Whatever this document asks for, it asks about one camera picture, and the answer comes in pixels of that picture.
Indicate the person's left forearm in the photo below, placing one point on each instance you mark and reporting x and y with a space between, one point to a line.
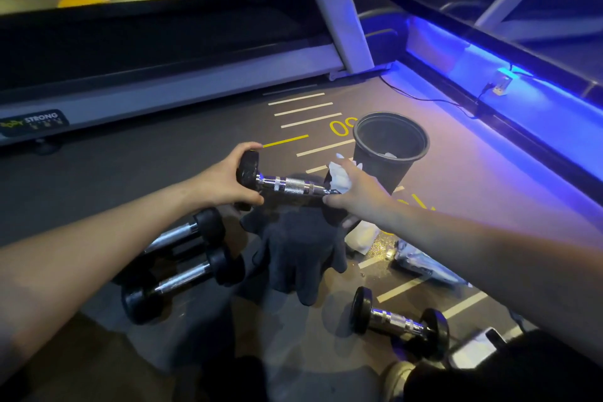
94 265

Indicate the person's left hand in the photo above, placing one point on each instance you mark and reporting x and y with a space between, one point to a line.
216 185

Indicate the white wet wipe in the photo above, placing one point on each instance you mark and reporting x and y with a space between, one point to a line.
339 178

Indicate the person's right forearm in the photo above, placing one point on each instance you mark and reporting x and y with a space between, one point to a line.
494 265

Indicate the white power plug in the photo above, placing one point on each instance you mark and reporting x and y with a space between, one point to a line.
501 83

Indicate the blue-lit treadmill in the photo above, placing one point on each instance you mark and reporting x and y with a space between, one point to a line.
541 123

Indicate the person's pale shoe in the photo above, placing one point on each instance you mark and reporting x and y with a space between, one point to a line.
395 383

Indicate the grey black treadmill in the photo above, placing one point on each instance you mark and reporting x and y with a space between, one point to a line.
141 39

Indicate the black chrome dumbbell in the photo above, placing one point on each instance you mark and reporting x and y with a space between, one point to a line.
208 225
292 186
395 321
181 277

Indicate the person's black trouser leg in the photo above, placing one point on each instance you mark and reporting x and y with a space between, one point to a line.
518 373

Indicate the person's left thumb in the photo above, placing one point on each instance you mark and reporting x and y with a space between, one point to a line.
247 198

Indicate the dark grey cloth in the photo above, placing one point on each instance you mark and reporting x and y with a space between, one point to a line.
297 251

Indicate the crumpled white tissue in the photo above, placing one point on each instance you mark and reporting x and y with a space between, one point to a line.
387 154

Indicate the person's right hand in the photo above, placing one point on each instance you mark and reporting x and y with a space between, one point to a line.
370 201

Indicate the person's right thumb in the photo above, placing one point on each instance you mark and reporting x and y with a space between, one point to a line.
337 200

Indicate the flat white wipe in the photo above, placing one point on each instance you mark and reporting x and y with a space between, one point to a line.
360 237

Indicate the black plastic bin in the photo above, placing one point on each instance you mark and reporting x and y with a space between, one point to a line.
403 171

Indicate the silver wipes packet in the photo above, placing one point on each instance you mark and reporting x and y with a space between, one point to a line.
424 262

